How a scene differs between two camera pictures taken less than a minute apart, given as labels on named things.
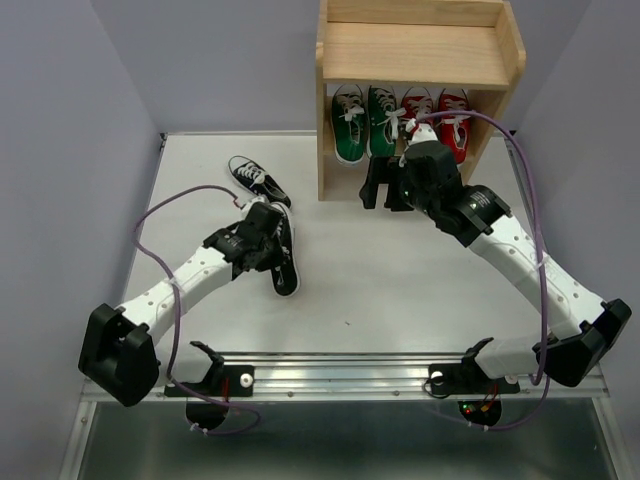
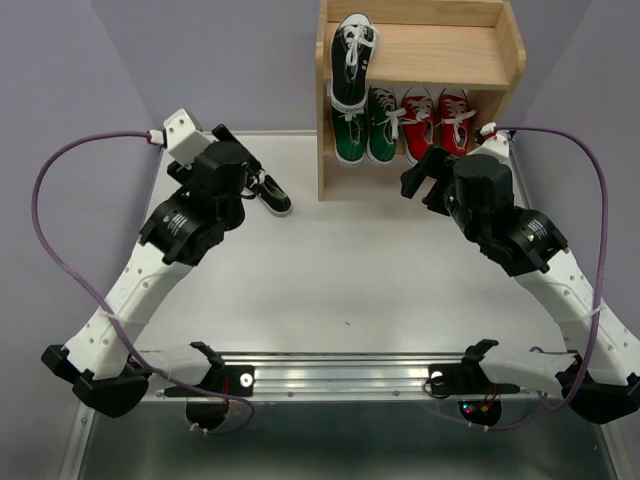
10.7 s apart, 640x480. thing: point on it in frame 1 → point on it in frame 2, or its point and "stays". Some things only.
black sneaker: x=286 y=281 → x=352 y=51
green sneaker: x=349 y=123 stays
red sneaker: x=453 y=129 stays
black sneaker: x=254 y=178 stays
